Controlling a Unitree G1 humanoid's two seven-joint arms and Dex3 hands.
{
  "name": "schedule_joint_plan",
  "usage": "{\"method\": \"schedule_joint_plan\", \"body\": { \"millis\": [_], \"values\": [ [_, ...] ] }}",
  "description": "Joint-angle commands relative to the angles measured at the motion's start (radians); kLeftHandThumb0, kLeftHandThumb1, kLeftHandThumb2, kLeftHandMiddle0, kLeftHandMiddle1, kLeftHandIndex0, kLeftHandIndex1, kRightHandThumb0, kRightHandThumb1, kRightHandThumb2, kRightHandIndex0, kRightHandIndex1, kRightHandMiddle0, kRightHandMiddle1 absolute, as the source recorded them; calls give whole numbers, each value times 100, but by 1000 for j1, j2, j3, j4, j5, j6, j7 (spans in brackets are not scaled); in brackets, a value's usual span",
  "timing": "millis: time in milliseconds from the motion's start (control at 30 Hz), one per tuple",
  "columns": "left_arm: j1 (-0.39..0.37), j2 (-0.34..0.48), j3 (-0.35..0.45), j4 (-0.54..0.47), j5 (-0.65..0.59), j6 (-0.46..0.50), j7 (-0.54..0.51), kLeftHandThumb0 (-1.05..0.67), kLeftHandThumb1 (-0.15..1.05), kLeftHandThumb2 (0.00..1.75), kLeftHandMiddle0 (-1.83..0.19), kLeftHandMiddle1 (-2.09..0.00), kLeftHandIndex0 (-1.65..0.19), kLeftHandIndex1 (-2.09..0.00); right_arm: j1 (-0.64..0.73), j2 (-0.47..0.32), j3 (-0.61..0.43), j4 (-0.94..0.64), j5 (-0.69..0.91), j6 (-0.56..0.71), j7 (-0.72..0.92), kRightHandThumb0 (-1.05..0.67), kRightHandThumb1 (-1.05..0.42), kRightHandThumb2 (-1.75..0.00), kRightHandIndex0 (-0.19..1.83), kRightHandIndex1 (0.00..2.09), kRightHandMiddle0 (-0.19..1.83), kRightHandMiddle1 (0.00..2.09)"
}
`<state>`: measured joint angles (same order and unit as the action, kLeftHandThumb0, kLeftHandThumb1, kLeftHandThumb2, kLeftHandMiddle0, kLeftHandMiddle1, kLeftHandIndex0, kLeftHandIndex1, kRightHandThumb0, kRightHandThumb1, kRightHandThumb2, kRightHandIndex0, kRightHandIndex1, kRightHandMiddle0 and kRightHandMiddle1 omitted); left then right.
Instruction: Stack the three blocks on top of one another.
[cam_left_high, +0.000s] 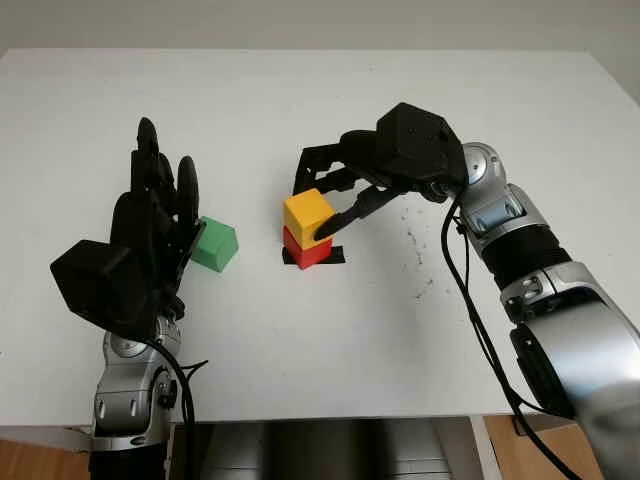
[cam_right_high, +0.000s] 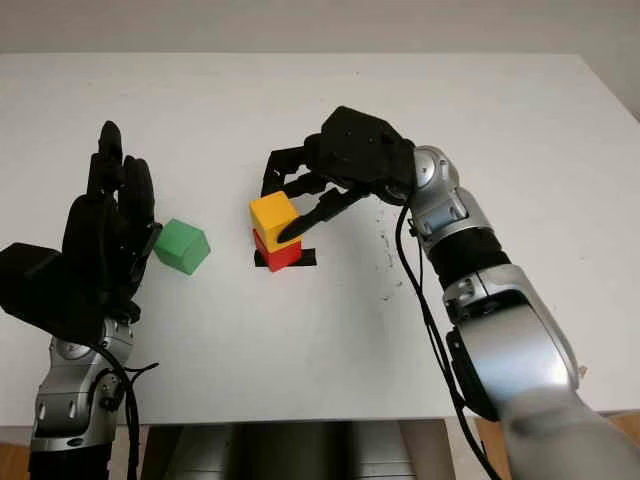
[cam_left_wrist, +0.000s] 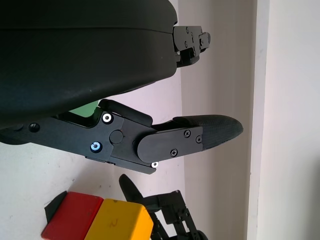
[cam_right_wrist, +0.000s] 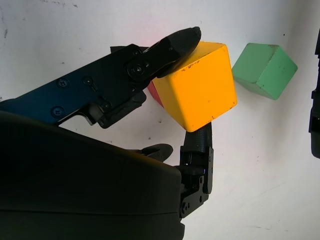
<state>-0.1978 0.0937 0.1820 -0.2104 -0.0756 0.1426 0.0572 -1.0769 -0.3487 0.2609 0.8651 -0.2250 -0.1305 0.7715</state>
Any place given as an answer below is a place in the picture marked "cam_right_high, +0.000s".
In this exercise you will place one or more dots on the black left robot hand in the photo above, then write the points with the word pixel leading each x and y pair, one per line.
pixel 97 230

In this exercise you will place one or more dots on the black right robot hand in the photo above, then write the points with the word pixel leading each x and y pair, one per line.
pixel 312 160

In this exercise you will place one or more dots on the yellow wooden cube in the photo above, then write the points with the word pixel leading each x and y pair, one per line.
pixel 270 215

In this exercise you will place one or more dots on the green wooden cube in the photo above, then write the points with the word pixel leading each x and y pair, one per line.
pixel 180 245

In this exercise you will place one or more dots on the red wooden cube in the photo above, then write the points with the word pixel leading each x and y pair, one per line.
pixel 282 257

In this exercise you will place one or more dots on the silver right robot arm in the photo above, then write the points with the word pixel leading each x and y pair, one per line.
pixel 500 320

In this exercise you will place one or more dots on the black tape strip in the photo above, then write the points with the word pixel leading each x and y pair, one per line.
pixel 310 259

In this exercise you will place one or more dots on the grey robot torso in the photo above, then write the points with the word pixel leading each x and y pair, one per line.
pixel 295 452

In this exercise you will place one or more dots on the white table leg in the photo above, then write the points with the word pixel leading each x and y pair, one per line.
pixel 460 450

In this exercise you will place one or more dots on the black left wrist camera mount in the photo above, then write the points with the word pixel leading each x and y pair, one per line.
pixel 35 287

